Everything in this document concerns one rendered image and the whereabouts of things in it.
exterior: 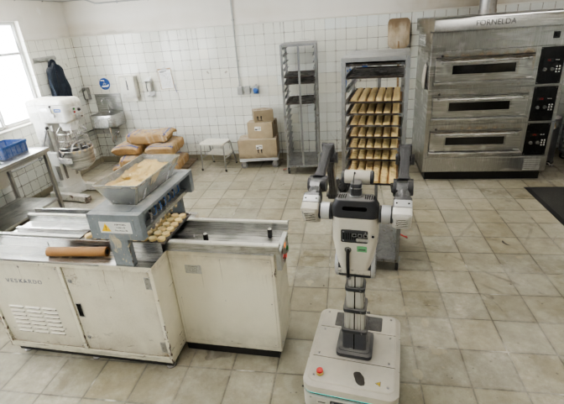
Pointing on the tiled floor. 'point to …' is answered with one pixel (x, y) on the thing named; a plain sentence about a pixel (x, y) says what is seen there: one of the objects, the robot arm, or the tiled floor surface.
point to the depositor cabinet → (91, 303)
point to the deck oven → (488, 93)
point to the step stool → (217, 149)
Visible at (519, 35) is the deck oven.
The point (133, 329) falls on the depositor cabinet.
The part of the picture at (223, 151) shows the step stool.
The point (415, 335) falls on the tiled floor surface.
